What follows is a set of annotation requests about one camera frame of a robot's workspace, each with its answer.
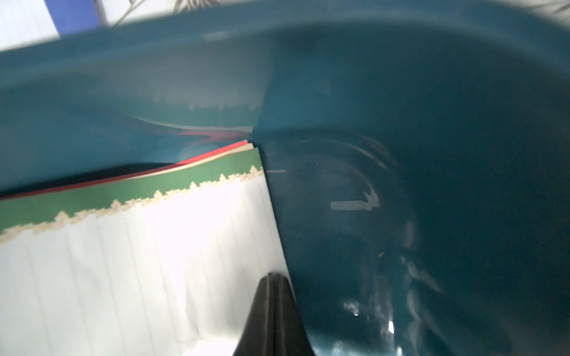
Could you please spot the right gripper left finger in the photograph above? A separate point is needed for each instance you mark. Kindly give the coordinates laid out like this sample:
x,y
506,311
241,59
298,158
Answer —
x,y
257,335

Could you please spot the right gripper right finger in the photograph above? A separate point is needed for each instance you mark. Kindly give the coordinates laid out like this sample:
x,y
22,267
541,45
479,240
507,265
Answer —
x,y
290,337

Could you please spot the teal plastic storage box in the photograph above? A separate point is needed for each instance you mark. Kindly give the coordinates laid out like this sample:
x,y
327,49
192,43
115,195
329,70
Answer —
x,y
417,153

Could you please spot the blue bordered stationery paper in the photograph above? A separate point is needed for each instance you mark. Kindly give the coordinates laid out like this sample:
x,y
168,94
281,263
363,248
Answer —
x,y
29,22

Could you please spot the beige ornate stationery paper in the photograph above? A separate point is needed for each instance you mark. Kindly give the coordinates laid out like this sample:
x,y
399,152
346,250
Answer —
x,y
195,161

